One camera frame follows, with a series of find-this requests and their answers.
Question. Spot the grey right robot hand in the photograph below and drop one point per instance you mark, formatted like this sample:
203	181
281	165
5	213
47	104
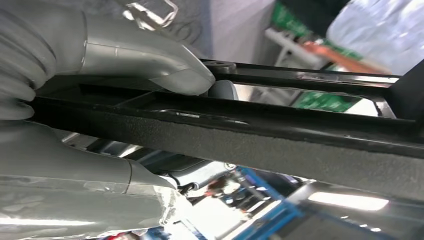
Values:
66	192

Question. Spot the blue metal shelf rack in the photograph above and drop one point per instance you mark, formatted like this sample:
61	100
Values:
265	218

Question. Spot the green plastic crate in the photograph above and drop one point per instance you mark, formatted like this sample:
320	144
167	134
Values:
324	101

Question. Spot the person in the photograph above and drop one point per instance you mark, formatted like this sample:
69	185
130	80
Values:
371	30

